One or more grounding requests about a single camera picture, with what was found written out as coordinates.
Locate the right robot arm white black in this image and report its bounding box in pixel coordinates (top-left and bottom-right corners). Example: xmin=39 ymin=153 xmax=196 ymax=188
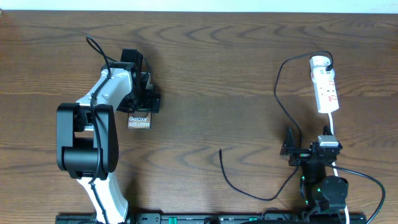
xmin=280 ymin=126 xmax=349 ymax=213

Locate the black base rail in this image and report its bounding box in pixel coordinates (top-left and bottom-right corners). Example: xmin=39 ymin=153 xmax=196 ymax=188
xmin=55 ymin=210 xmax=367 ymax=224

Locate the white charger plug adapter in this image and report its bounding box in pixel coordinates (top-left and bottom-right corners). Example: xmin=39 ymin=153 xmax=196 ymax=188
xmin=310 ymin=55 xmax=331 ymax=70

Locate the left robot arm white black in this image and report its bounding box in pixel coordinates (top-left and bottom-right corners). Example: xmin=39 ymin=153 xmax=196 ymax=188
xmin=55 ymin=62 xmax=160 ymax=223

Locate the white power strip cord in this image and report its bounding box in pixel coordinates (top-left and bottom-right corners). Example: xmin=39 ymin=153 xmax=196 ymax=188
xmin=327 ymin=112 xmax=351 ymax=224

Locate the white power strip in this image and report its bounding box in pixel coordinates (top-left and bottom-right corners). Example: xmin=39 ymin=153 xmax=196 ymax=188
xmin=311 ymin=67 xmax=339 ymax=114

